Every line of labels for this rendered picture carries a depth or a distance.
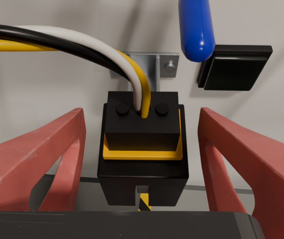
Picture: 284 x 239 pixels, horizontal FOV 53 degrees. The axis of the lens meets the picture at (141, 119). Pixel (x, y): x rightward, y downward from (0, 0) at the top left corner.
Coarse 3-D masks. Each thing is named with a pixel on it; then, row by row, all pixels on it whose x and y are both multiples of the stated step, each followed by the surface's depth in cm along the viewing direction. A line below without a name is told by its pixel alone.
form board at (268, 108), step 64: (0, 0) 16; (64, 0) 15; (128, 0) 15; (256, 0) 15; (0, 64) 20; (64, 64) 20; (192, 64) 20; (0, 128) 29; (192, 128) 28; (256, 128) 28
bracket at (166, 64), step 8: (136, 56) 19; (144, 56) 19; (152, 56) 19; (160, 56) 19; (168, 56) 19; (176, 56) 19; (144, 64) 20; (152, 64) 19; (160, 64) 19; (168, 64) 19; (176, 64) 19; (112, 72) 20; (144, 72) 20; (152, 72) 20; (160, 72) 20; (168, 72) 20; (176, 72) 20; (152, 80) 20; (128, 88) 18; (152, 88) 20
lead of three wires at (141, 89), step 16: (0, 32) 7; (16, 32) 7; (32, 32) 7; (48, 32) 7; (64, 32) 7; (80, 32) 8; (0, 48) 7; (16, 48) 7; (32, 48) 7; (48, 48) 7; (64, 48) 7; (80, 48) 8; (96, 48) 8; (112, 48) 8; (112, 64) 9; (128, 64) 9; (128, 80) 10; (144, 80) 10; (144, 96) 11; (144, 112) 11
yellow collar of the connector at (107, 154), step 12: (180, 120) 14; (180, 132) 13; (180, 144) 13; (108, 156) 13; (120, 156) 13; (132, 156) 13; (144, 156) 13; (156, 156) 13; (168, 156) 13; (180, 156) 13
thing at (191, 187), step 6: (84, 180) 42; (90, 180) 42; (96, 180) 42; (186, 186) 45; (192, 186) 45; (198, 186) 45; (204, 186) 45; (240, 192) 46; (246, 192) 46; (252, 192) 46
